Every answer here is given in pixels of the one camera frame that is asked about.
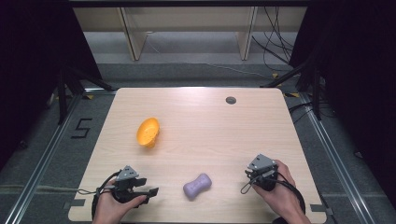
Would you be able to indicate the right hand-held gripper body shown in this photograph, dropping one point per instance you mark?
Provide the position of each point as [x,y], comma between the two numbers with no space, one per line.
[263,169]

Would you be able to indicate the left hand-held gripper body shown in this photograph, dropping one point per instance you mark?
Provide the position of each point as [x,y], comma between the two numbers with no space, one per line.
[125,183]

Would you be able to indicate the purple soap bar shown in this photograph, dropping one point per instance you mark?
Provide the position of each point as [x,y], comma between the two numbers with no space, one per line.
[197,186]

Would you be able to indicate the orange plastic soap dish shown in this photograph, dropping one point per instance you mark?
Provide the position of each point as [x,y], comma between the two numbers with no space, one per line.
[147,132]

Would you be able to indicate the person's left hand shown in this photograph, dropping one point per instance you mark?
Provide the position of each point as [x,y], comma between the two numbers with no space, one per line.
[110,207]

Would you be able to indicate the person's right hand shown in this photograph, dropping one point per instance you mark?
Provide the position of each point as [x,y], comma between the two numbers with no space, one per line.
[280,196]

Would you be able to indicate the black tape corner mark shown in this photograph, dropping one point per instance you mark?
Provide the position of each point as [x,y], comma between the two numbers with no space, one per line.
[320,208]

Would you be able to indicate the grey table grommet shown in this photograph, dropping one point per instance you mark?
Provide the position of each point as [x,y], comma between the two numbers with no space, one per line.
[230,100]

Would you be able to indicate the black tripod stand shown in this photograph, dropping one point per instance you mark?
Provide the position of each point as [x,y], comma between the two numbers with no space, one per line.
[67,90]
[314,84]

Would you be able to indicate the black curtain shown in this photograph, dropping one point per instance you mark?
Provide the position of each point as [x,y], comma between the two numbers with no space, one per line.
[31,62]
[361,77]

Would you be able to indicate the aluminium floor rail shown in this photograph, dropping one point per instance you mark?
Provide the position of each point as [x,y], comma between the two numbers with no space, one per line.
[40,165]
[336,161]

